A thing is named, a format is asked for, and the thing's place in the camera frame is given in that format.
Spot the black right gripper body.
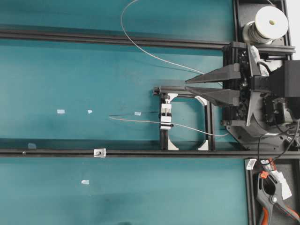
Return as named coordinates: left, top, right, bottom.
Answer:
left=234, top=43, right=285, bottom=126

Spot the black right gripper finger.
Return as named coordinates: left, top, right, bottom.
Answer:
left=185, top=86, right=240, bottom=106
left=185, top=63, right=241, bottom=84

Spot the thin grey steel wire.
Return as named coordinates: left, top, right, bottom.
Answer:
left=109, top=0, right=229, bottom=137

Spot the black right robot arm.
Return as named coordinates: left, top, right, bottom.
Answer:
left=185, top=42, right=300, bottom=130

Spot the silver metal corner fitting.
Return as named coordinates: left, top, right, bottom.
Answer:
left=93, top=148, right=106, bottom=158

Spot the clear plastic screw bag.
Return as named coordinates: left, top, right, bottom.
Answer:
left=250, top=45, right=271, bottom=76

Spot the white label tag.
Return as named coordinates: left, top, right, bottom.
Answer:
left=246, top=159, right=257, bottom=170

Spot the orange black spring clamp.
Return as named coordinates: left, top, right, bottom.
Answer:
left=256, top=171, right=300, bottom=225

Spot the white tape piece bottom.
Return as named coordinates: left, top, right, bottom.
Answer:
left=81, top=180, right=90, bottom=185

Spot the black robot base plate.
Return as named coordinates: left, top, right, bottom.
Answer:
left=226, top=118, right=296, bottom=152

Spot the black rectangular frame stand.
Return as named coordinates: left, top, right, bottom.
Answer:
left=153, top=86, right=215, bottom=151

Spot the white wire clamp holder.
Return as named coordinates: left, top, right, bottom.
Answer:
left=160, top=94, right=177, bottom=130

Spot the white wire spool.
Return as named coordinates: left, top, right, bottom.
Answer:
left=242, top=6, right=289, bottom=45

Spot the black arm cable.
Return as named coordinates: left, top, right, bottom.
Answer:
left=257, top=117, right=300, bottom=162

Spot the upper black aluminium rail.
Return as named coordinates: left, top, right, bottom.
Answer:
left=0, top=30, right=296, bottom=55

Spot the black aluminium rail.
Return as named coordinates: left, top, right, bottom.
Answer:
left=0, top=30, right=296, bottom=55
left=0, top=148, right=300, bottom=160

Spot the clear tape piece on rail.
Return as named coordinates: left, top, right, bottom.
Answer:
left=28, top=143, right=37, bottom=149

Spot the lower black aluminium rail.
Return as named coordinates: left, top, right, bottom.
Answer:
left=0, top=148, right=300, bottom=160

